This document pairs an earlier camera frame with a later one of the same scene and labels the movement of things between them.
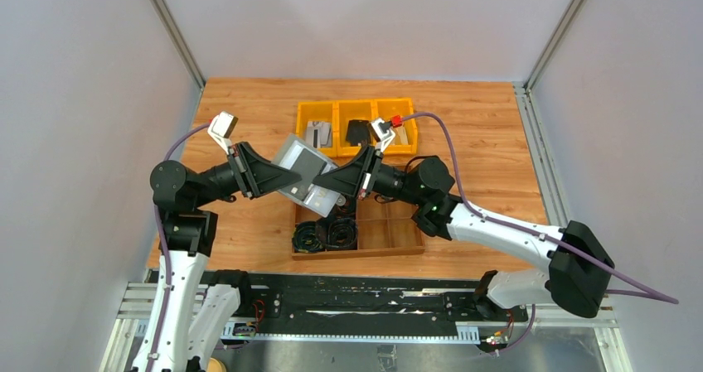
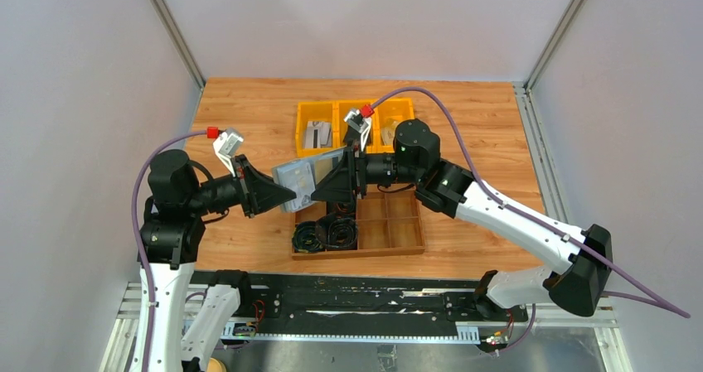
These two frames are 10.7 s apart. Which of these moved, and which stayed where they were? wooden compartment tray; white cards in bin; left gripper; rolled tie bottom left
Moved: left gripper
Stayed: wooden compartment tray; rolled tie bottom left; white cards in bin
